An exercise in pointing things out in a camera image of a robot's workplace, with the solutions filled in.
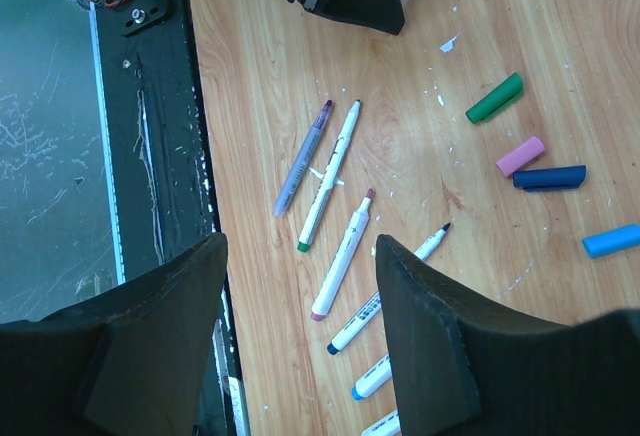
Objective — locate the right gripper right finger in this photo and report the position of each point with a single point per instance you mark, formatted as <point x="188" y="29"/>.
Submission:
<point x="463" y="364"/>

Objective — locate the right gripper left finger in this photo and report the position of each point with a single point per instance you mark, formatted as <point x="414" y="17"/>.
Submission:
<point x="130" y="361"/>

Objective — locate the light blue cap marker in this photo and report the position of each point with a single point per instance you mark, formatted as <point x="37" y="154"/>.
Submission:
<point x="373" y="379"/>

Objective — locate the white slim marker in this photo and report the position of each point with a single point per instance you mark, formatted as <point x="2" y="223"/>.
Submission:
<point x="389" y="425"/>

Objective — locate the green cap marker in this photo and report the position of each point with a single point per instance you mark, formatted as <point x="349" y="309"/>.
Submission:
<point x="328" y="180"/>

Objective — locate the lavender marker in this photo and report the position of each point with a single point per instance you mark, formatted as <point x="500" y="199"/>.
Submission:
<point x="302" y="161"/>

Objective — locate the red pink cap marker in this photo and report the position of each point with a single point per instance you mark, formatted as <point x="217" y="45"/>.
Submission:
<point x="342" y="259"/>

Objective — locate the green pen cap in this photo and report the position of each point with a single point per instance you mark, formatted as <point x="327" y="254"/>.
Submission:
<point x="497" y="100"/>

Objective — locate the light blue pen cap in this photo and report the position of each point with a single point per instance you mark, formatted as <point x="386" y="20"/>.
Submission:
<point x="615" y="240"/>

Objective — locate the dark blue pen cap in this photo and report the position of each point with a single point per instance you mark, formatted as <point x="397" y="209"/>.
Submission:
<point x="550" y="179"/>

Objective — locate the red pink pen cap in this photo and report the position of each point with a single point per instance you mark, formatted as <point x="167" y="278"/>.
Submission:
<point x="520" y="156"/>

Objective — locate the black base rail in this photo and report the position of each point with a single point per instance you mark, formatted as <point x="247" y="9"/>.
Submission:
<point x="160" y="185"/>

